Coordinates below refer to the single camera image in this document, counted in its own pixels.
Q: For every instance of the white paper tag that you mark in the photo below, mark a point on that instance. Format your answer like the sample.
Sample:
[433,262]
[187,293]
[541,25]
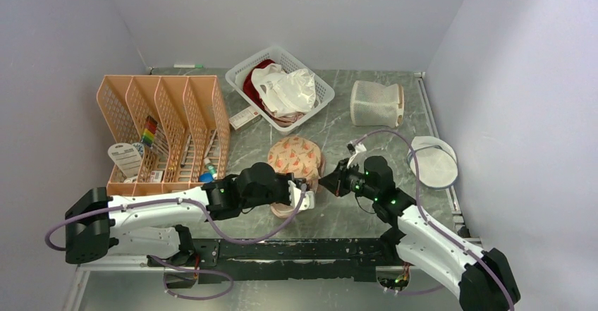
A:
[127,158]

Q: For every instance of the red velvet garment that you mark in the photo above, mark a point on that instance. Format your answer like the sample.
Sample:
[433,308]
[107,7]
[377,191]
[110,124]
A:
[248,86]

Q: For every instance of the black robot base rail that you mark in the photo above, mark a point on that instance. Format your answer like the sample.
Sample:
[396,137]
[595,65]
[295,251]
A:
[359,259]

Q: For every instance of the small white red box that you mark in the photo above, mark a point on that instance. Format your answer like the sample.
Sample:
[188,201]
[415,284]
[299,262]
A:
[244,118]

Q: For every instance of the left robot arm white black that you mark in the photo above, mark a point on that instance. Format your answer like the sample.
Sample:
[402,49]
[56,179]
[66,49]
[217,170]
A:
[101,224]

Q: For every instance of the floral mesh laundry bag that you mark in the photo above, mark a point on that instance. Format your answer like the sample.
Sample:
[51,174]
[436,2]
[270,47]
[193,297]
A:
[299,156]

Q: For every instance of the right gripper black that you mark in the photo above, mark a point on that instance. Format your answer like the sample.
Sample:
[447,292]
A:
[336,181]

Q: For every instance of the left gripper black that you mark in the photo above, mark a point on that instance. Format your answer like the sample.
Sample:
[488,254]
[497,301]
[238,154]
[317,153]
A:
[285,177]

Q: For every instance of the white green marker pen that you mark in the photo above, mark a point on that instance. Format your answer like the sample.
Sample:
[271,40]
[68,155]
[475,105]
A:
[193,66]

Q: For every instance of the pink beige bra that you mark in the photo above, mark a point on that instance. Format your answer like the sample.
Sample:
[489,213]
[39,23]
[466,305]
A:
[286,121]

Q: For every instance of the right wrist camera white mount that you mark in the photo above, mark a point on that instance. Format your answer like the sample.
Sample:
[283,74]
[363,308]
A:
[357,152]

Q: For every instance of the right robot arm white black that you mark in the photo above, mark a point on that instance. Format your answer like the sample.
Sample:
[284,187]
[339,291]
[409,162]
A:
[480,279]

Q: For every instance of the small items in organizer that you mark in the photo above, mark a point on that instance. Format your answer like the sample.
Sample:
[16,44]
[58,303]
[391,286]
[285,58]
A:
[156,176]

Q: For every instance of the left wrist camera silver box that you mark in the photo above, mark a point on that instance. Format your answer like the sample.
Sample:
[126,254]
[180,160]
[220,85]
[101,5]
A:
[300,196]

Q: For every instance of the white plastic laundry basket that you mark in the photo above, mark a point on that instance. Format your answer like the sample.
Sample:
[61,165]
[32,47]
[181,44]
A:
[236,77]

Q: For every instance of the rainbow colour swatch card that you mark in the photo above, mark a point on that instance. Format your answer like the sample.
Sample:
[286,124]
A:
[149,132]

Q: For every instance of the cylindrical white mesh laundry bag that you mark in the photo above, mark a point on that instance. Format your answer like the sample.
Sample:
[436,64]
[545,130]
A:
[375,104]

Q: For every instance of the white satin garment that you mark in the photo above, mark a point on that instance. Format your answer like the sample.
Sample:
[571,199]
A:
[282,93]

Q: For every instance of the blue bottle cap item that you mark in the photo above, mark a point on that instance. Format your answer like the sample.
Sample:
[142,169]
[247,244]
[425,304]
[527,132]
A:
[210,171]

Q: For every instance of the orange plastic file organizer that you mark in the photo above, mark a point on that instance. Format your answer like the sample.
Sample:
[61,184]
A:
[192,124]

